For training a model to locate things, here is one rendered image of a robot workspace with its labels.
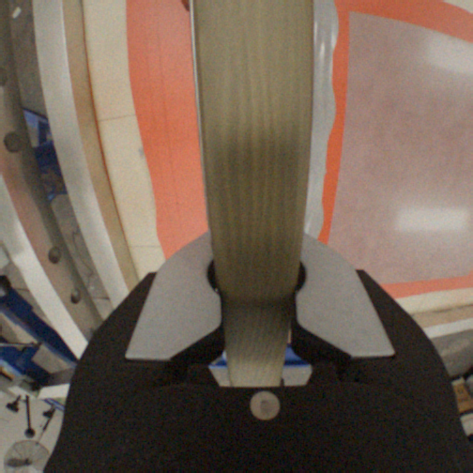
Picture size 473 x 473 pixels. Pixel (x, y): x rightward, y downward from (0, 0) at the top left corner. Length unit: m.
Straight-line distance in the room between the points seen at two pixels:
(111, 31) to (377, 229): 0.39
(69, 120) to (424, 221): 0.45
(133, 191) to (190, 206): 0.07
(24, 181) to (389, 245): 0.46
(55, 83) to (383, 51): 0.33
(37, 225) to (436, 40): 0.49
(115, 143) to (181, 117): 0.08
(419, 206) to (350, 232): 0.10
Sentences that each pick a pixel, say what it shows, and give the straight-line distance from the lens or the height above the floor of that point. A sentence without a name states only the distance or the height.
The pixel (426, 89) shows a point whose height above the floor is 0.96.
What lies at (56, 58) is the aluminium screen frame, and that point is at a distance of 0.29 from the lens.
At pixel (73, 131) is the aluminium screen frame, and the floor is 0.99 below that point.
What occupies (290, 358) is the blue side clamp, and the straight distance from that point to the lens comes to 0.40.
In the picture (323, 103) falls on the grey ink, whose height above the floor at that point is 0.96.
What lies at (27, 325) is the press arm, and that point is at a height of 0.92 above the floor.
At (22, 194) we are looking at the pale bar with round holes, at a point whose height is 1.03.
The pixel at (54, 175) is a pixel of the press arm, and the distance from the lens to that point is 0.41.
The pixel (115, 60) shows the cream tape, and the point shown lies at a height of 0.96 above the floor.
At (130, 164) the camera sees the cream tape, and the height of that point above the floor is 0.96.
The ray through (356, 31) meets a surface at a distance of 0.28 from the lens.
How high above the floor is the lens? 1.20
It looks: 61 degrees down
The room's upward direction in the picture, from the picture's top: 176 degrees counter-clockwise
